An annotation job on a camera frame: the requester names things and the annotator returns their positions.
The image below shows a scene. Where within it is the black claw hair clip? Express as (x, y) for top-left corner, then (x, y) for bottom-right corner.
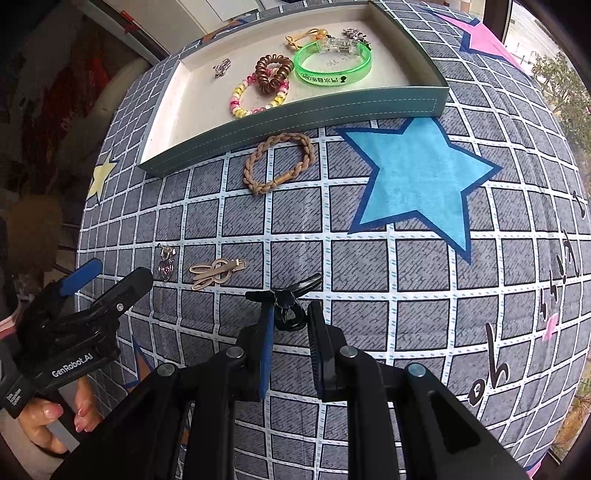
(245, 273), (322, 332)

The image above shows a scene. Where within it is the silver crystal brooch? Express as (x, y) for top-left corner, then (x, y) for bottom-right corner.
(157, 244), (176, 281)

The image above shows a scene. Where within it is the brown braided bracelet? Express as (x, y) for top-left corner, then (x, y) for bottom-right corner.
(241, 132), (317, 196)

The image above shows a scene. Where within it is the pink heart crystal brooch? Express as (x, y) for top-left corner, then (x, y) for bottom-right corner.
(213, 58), (231, 78)

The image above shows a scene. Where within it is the yellow flower hair tie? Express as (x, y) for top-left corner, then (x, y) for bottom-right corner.
(284, 27), (330, 51)

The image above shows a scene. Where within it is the teal beige jewelry tray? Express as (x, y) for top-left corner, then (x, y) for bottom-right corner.
(137, 2), (449, 177)

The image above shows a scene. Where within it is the person's left hand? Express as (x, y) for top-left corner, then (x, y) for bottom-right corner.
(17, 376), (102, 455)

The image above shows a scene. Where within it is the beige bow hair clip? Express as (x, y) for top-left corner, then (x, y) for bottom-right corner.
(188, 258), (246, 291)

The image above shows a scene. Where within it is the beige sofa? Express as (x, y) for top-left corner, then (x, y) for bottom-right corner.
(57, 58), (150, 176)

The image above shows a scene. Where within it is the checkered star tablecloth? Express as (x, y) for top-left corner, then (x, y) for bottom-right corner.
(76, 1), (590, 474)

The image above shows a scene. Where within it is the green plastic bangle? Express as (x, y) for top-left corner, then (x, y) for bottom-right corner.
(294, 38), (373, 87)

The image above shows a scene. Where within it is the purple star hair clip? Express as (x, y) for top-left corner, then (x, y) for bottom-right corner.
(342, 28), (370, 48)

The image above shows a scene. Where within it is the pink yellow spiral hair tie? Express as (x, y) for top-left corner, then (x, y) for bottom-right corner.
(229, 73), (292, 120)

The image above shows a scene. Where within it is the brown spiral hair tie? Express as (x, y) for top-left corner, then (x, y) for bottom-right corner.
(254, 53), (296, 96)

